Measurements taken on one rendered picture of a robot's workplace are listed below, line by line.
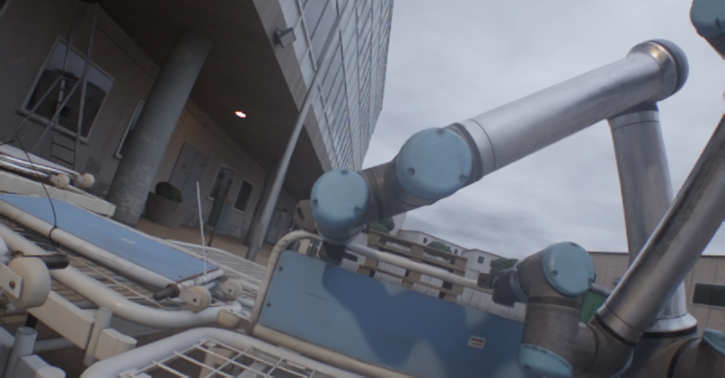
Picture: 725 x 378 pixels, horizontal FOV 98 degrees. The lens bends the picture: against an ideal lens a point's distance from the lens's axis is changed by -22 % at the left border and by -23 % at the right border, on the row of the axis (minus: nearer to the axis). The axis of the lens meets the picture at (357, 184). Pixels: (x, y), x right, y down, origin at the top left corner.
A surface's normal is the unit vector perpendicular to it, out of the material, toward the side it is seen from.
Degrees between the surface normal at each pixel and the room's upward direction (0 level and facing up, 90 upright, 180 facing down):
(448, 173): 94
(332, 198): 83
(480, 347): 90
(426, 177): 94
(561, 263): 75
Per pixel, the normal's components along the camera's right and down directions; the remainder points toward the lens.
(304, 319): -0.03, -0.19
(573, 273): 0.05, -0.44
